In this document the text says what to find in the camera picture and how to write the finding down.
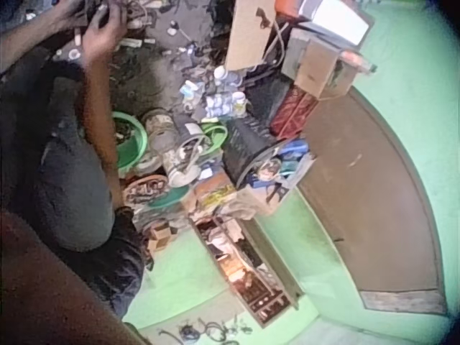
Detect person's right hand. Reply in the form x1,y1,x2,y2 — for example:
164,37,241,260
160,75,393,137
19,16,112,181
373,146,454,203
81,5,129,63

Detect person's left hand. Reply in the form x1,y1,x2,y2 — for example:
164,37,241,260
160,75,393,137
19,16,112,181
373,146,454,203
53,0,91,27

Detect dark metal machine part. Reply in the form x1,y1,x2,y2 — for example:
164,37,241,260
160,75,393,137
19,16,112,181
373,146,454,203
80,0,121,29

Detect heap of small tools and parts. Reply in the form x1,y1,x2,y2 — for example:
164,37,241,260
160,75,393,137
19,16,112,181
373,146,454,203
53,0,233,109

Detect large green plastic basin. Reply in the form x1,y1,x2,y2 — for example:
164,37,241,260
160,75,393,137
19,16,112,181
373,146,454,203
107,110,150,170

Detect dark cylindrical motor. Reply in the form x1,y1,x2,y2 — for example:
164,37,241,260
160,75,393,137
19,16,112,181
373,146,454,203
172,113,213,156

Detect group of white capped bottles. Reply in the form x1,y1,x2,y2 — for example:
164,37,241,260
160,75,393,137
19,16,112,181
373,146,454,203
179,65,249,121

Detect cardboard sheet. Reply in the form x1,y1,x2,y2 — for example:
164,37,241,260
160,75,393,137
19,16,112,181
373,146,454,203
224,0,280,72

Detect small green plastic bowl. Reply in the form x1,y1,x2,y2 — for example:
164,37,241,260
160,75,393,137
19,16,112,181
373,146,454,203
199,121,229,152

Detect dirty white can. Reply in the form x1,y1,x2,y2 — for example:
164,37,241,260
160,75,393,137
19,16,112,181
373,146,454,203
161,142,203,188

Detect person's legs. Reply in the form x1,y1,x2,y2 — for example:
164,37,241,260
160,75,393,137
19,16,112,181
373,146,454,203
0,46,119,254

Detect round brown patterned plate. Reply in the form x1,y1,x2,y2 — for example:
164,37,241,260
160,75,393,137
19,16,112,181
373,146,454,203
121,174,170,206

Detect red box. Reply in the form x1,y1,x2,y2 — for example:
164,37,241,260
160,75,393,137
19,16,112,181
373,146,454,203
273,0,307,19

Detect green plastic lid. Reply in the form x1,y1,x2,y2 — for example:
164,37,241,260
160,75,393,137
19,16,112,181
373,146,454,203
146,185,196,210

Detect black plastic crate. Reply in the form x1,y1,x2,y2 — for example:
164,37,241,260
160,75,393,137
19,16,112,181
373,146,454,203
221,116,289,188

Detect red plastic crate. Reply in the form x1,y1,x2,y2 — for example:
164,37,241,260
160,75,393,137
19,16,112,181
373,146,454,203
269,85,320,140

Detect orange printed carton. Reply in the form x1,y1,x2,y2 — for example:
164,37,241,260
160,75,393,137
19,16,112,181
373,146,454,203
182,171,239,221

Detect brown cardboard box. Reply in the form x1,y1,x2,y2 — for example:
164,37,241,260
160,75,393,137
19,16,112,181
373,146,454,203
293,35,356,101

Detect small wooden box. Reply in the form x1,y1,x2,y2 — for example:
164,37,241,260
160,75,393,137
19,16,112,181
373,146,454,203
147,221,174,254

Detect white box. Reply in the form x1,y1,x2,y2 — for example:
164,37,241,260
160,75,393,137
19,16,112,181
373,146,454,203
298,0,371,47

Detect blue plastic container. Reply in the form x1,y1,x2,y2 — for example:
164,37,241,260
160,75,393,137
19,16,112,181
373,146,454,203
279,139,314,170

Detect picture printed carton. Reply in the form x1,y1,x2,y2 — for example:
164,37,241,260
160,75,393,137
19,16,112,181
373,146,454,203
247,157,311,217

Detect red and white packet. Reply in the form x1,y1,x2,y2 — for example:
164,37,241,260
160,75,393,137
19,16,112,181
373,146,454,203
336,49,378,73

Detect open metal toolbox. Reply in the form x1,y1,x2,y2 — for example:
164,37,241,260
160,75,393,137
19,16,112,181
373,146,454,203
191,214,303,330

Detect brown wooden door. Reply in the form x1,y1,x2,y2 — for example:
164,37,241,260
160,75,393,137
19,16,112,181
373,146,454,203
297,86,449,318

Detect white cable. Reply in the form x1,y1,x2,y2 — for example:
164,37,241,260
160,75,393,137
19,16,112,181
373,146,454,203
263,20,289,63

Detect bunch of dark cables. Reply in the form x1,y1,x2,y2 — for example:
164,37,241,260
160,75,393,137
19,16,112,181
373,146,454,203
157,315,253,343

